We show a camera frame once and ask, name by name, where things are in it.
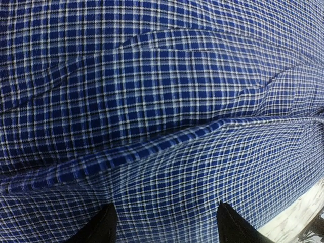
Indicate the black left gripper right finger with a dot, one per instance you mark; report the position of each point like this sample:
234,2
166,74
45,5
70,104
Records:
232,227

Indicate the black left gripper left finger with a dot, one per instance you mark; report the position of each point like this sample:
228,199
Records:
100,229

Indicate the blue plaid button shirt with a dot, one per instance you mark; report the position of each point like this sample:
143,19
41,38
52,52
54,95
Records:
162,108

